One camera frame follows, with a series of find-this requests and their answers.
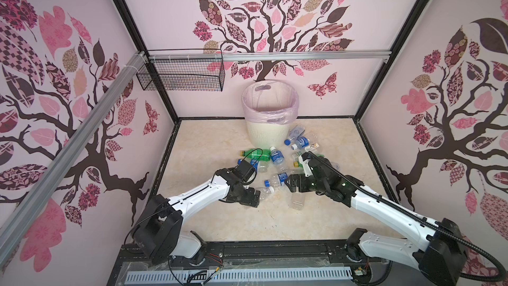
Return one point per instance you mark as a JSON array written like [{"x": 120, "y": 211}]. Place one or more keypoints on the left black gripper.
[{"x": 248, "y": 200}]

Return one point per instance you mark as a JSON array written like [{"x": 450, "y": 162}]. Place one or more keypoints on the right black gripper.
[{"x": 300, "y": 178}]

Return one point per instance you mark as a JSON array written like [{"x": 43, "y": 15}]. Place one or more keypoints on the clear bottle green cap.
[{"x": 297, "y": 201}]

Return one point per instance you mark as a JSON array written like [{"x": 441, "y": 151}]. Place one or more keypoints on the clear bottle blue cap label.
[{"x": 260, "y": 165}]

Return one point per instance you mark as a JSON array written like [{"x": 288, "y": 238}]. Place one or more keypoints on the clear crushed bottle white cap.
[{"x": 266, "y": 192}]

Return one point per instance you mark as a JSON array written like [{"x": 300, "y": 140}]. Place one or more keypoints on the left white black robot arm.
[{"x": 158, "y": 233}]

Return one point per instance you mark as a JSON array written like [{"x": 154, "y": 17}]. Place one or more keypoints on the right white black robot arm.
[{"x": 427, "y": 245}]

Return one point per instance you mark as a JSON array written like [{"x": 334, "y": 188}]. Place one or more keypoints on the Pocari bottle near bin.
[{"x": 304, "y": 141}]

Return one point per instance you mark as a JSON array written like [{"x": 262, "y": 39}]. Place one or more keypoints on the white ribbed waste bin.
[{"x": 266, "y": 135}]

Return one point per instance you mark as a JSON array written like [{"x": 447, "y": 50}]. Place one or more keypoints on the pink plastic bin liner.
[{"x": 270, "y": 102}]

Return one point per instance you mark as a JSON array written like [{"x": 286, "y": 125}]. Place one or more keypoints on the clear bottle bird label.
[{"x": 313, "y": 148}]

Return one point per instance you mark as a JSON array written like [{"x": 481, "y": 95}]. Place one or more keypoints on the crushed clear bottle blue cap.
[{"x": 294, "y": 134}]

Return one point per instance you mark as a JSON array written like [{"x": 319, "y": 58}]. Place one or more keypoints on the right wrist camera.
[{"x": 304, "y": 159}]

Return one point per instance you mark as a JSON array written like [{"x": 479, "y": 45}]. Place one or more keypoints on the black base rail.
[{"x": 278, "y": 252}]

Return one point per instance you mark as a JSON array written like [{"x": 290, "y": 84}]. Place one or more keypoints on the white slotted cable duct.
[{"x": 237, "y": 276}]

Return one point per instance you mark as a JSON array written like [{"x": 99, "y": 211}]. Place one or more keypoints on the black wire mesh basket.
[{"x": 183, "y": 70}]

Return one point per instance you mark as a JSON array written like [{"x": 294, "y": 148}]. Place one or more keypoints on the aluminium horizontal back rail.
[{"x": 275, "y": 56}]

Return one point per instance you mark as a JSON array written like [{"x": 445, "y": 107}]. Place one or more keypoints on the aluminium left side rail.
[{"x": 31, "y": 206}]

